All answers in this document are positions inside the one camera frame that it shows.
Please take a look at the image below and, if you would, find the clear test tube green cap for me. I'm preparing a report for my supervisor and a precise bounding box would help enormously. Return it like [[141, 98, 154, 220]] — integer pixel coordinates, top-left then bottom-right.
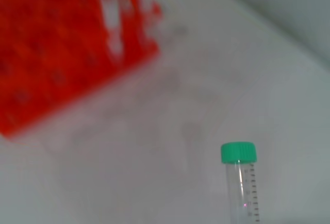
[[220, 141, 261, 224]]

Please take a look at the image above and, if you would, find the orange plastic test tube rack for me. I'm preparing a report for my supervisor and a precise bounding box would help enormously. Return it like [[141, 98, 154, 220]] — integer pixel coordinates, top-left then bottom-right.
[[0, 0, 163, 140]]

